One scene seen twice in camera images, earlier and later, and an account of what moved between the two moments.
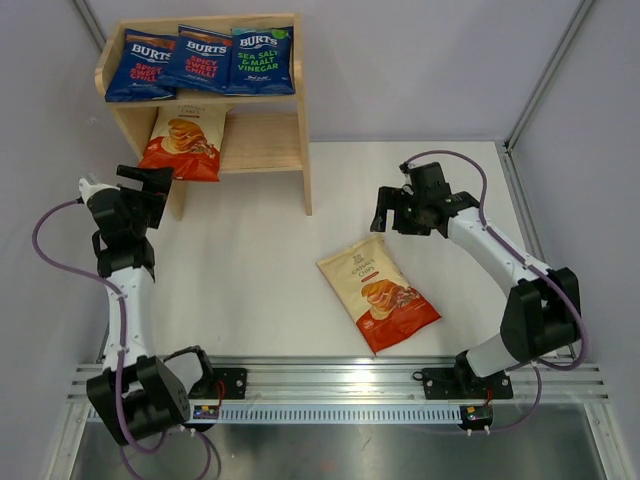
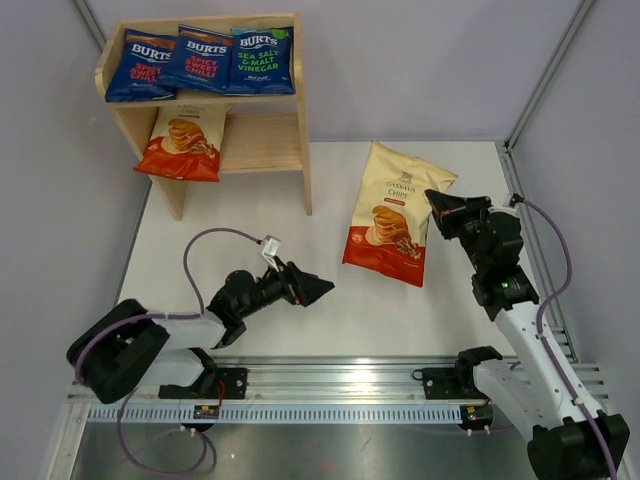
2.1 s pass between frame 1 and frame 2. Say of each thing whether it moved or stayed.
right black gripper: moved
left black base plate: stayed
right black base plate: stayed
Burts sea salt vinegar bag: stayed
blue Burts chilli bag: stayed
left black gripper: moved
